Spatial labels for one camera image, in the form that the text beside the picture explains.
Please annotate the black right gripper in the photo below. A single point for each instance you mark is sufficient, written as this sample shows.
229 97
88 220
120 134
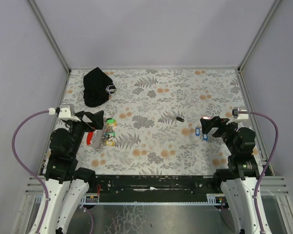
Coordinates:
216 126

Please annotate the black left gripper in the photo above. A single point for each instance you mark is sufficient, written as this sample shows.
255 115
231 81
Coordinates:
87 121

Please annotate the key with black cap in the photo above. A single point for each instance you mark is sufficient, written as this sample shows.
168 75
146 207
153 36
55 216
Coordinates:
180 119

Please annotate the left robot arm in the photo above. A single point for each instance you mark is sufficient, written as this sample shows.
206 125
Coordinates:
65 184

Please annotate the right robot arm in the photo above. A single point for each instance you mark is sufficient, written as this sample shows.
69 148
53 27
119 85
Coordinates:
240 181

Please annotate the green key tag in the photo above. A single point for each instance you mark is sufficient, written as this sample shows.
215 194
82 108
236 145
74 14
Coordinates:
110 121

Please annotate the blue key tag right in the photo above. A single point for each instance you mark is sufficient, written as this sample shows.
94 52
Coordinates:
205 137

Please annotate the blue key tag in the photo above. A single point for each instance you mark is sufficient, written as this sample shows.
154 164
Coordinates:
205 137
197 131

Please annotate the blue key tag left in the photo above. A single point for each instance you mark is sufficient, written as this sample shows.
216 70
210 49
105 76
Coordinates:
197 131

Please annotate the yellow key tag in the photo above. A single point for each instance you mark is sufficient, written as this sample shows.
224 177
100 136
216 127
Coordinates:
109 143

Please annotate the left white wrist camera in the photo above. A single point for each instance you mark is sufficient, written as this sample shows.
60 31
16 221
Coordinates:
64 112

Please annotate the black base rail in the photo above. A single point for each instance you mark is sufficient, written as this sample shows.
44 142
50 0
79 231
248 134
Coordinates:
149 189

